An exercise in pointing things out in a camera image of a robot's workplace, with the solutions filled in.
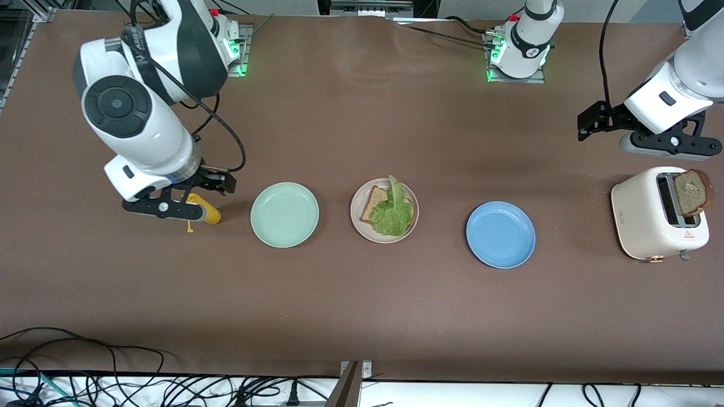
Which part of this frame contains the mint green plate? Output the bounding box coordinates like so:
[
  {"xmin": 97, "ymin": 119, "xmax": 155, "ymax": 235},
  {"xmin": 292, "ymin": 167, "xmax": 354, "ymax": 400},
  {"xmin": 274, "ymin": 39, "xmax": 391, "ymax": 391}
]
[{"xmin": 250, "ymin": 181, "xmax": 320, "ymax": 249}]

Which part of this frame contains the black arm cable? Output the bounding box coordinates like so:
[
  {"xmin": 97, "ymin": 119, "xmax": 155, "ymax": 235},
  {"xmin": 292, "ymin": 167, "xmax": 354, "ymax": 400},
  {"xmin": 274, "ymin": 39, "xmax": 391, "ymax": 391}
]
[
  {"xmin": 129, "ymin": 0, "xmax": 247, "ymax": 173},
  {"xmin": 600, "ymin": 0, "xmax": 623, "ymax": 108}
]

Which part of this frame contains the thin black table cable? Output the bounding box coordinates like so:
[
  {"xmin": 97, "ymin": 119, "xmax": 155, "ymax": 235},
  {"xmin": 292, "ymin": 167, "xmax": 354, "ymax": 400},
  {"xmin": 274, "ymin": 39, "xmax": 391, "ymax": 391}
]
[{"xmin": 396, "ymin": 21, "xmax": 494, "ymax": 48}]

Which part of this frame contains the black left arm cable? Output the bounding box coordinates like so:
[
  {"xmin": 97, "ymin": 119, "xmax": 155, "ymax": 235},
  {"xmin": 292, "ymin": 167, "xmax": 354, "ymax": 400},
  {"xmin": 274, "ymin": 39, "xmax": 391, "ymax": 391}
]
[{"xmin": 600, "ymin": 0, "xmax": 623, "ymax": 108}]

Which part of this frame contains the brown bread slice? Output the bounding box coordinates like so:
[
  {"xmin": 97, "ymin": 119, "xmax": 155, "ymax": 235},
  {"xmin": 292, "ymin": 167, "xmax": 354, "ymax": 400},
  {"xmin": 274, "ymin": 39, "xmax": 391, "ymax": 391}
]
[
  {"xmin": 360, "ymin": 187, "xmax": 416, "ymax": 224},
  {"xmin": 673, "ymin": 168, "xmax": 715, "ymax": 217}
]

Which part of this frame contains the beige plate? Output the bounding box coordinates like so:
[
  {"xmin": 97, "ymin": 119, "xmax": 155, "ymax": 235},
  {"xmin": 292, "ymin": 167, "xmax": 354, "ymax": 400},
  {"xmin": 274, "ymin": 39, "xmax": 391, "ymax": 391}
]
[{"xmin": 350, "ymin": 178, "xmax": 420, "ymax": 244}]

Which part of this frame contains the green lettuce leaf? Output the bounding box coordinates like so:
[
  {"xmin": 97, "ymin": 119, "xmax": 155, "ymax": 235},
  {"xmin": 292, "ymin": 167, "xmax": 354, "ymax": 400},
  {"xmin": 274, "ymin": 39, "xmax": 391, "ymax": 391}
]
[{"xmin": 370, "ymin": 175, "xmax": 415, "ymax": 237}]

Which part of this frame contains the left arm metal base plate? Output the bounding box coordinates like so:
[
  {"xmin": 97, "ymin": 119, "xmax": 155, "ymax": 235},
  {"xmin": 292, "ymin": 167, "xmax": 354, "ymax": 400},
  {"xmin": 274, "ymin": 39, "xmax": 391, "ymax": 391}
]
[{"xmin": 484, "ymin": 31, "xmax": 546, "ymax": 84}]

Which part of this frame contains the yellow mustard squeeze bottle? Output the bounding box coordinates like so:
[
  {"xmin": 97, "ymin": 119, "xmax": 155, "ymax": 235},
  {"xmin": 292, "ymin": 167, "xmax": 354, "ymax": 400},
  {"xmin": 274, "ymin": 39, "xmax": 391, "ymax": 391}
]
[{"xmin": 184, "ymin": 193, "xmax": 222, "ymax": 233}]

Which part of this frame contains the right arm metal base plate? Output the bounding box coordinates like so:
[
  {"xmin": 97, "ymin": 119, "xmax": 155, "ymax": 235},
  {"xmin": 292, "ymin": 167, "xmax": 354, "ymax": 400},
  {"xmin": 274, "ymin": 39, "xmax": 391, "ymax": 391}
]
[{"xmin": 226, "ymin": 24, "xmax": 252, "ymax": 77}]

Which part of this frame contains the blue plate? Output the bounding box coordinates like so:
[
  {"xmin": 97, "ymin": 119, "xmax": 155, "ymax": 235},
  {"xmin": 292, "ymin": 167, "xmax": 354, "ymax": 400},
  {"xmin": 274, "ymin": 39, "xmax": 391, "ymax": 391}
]
[{"xmin": 466, "ymin": 201, "xmax": 537, "ymax": 270}]

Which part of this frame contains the black metal stand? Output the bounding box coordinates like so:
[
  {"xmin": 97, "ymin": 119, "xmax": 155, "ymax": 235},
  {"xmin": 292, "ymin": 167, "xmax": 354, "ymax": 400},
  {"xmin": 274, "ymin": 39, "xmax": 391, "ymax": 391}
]
[{"xmin": 317, "ymin": 0, "xmax": 439, "ymax": 20}]

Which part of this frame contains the cream white toaster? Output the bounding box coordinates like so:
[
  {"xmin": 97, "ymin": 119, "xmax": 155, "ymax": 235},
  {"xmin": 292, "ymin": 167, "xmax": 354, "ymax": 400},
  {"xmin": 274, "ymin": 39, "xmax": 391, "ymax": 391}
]
[{"xmin": 610, "ymin": 166, "xmax": 710, "ymax": 264}]

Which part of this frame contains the black looped floor cable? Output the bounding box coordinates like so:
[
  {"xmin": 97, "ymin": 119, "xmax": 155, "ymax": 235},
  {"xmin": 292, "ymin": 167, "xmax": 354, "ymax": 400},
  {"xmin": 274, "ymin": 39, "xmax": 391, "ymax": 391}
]
[{"xmin": 0, "ymin": 327, "xmax": 165, "ymax": 391}]

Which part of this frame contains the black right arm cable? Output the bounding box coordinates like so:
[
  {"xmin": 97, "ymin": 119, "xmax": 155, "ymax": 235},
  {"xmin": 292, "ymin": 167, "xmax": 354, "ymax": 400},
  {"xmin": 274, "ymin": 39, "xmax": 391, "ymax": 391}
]
[{"xmin": 129, "ymin": 0, "xmax": 247, "ymax": 173}]

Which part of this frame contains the metal table bracket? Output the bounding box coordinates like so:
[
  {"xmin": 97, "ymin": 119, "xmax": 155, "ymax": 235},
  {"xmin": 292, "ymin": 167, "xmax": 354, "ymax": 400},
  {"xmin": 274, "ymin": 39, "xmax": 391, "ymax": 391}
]
[{"xmin": 325, "ymin": 360, "xmax": 374, "ymax": 407}]

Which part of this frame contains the teal cable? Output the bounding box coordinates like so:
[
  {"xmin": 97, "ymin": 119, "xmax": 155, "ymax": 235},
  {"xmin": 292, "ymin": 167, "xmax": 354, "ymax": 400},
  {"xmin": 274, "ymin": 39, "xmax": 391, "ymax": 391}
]
[{"xmin": 0, "ymin": 367, "xmax": 77, "ymax": 407}]

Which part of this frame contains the aluminium frame rail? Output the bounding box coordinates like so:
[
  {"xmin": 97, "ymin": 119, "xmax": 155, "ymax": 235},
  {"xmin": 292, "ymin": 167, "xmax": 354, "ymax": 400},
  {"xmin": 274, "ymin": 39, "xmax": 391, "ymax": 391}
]
[{"xmin": 0, "ymin": 0, "xmax": 57, "ymax": 111}]

